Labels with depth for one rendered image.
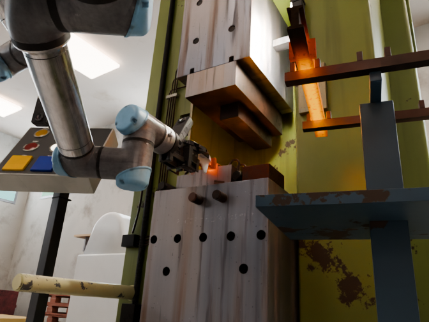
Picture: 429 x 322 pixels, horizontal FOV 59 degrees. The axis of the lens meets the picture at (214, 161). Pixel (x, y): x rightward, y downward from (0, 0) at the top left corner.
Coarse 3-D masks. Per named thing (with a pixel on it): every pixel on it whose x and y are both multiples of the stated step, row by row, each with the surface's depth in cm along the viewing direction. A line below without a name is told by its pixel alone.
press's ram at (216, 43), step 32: (192, 0) 151; (224, 0) 141; (256, 0) 138; (192, 32) 144; (224, 32) 135; (256, 32) 133; (192, 64) 138; (256, 64) 130; (288, 64) 161; (288, 96) 155
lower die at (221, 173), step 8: (216, 168) 117; (224, 168) 115; (232, 168) 115; (184, 176) 122; (192, 176) 121; (200, 176) 119; (208, 176) 117; (216, 176) 116; (224, 176) 114; (176, 184) 123; (184, 184) 121; (192, 184) 120; (200, 184) 118; (208, 184) 116
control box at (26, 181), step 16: (32, 128) 147; (48, 128) 147; (96, 128) 145; (112, 128) 144; (16, 144) 139; (48, 144) 138; (96, 144) 136; (112, 144) 143; (32, 160) 131; (0, 176) 127; (16, 176) 126; (32, 176) 126; (48, 176) 125; (64, 176) 124; (64, 192) 129; (80, 192) 128
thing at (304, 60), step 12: (288, 12) 62; (300, 12) 62; (300, 24) 60; (300, 36) 62; (300, 48) 64; (312, 48) 67; (300, 60) 68; (312, 60) 69; (312, 84) 76; (312, 96) 80; (312, 108) 85; (312, 120) 90; (324, 132) 96
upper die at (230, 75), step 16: (224, 64) 130; (192, 80) 135; (208, 80) 131; (224, 80) 127; (240, 80) 128; (192, 96) 133; (208, 96) 133; (224, 96) 132; (240, 96) 131; (256, 96) 139; (208, 112) 144; (256, 112) 141; (272, 112) 151; (224, 128) 156; (272, 128) 153
